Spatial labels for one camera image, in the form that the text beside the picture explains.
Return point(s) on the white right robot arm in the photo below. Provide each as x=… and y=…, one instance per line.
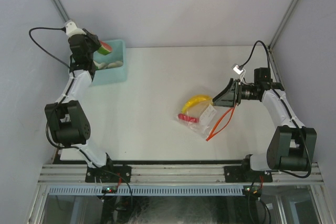
x=292, y=146

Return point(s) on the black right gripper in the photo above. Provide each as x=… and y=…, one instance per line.
x=226, y=98

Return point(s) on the white fake bone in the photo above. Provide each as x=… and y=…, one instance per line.
x=100, y=66

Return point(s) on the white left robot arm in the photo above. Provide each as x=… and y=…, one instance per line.
x=67, y=126

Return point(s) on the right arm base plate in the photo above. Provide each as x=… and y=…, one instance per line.
x=237, y=174

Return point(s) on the teal plastic bin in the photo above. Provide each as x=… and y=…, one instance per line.
x=111, y=68

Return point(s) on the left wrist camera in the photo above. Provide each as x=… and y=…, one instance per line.
x=72, y=29

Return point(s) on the aluminium frame rail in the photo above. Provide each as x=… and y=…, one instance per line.
x=169, y=175

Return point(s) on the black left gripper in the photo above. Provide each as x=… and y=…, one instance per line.
x=93, y=39

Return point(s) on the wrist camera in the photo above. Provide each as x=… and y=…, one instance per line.
x=239, y=70
x=72, y=29

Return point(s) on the yellow fake banana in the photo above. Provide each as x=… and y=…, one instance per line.
x=195, y=100

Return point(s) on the clear zip top bag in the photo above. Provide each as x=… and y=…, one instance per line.
x=211, y=120

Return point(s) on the red fake watermelon slice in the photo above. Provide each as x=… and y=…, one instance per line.
x=104, y=48

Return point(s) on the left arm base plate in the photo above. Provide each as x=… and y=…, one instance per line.
x=119, y=173

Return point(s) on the blue slotted cable duct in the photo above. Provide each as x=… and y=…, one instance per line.
x=192, y=190

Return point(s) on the red fake chili pepper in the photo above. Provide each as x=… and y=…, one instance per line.
x=187, y=118

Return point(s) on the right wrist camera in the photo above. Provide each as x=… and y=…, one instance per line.
x=239, y=70

